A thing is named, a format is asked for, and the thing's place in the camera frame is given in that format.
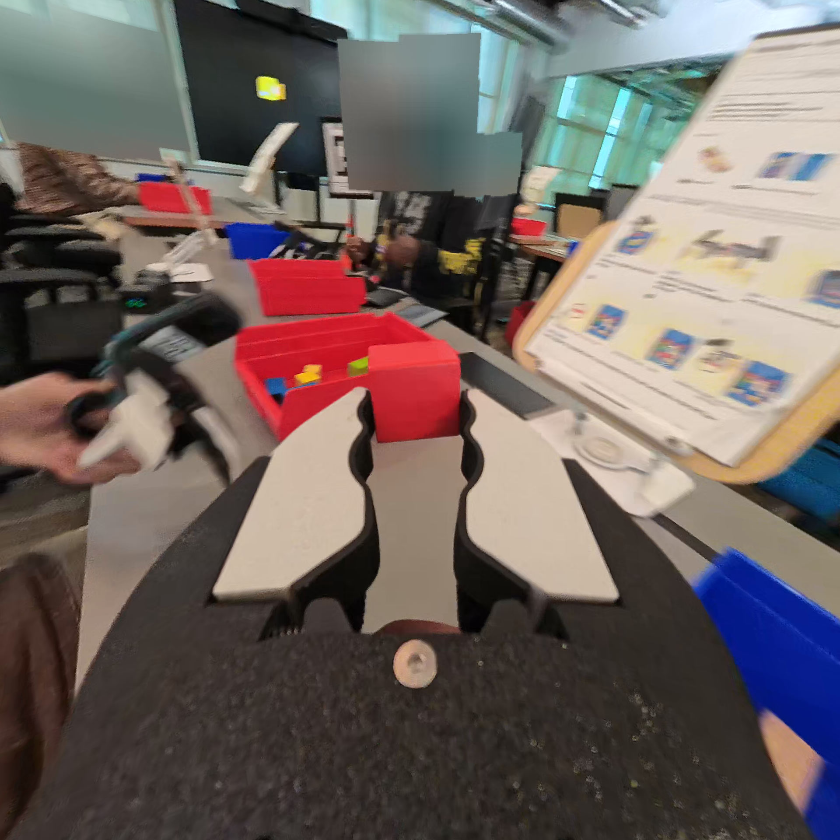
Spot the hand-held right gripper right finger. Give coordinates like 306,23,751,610
453,389,620,611

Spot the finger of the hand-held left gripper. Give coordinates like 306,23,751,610
75,386,175,475

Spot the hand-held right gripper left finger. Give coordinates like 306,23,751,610
213,389,382,611

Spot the grey desk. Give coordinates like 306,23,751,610
73,197,840,736

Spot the person's left hand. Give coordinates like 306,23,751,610
0,372,141,488

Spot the white board stand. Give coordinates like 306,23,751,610
525,409,698,518

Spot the small blue plastic bin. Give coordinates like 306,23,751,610
225,222,291,261

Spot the wooden table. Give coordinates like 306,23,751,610
112,197,270,240

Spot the black office chair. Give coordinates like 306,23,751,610
0,184,128,371

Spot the small red plastic bin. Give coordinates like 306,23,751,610
137,180,212,216

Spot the red bag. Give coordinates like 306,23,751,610
504,301,542,351

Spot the blue floor tub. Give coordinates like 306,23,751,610
759,444,840,529

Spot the black monitor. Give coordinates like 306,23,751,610
174,0,350,181

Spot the person's brown clothing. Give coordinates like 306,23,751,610
0,549,84,834

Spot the instruction sheet board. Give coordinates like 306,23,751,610
511,24,840,485

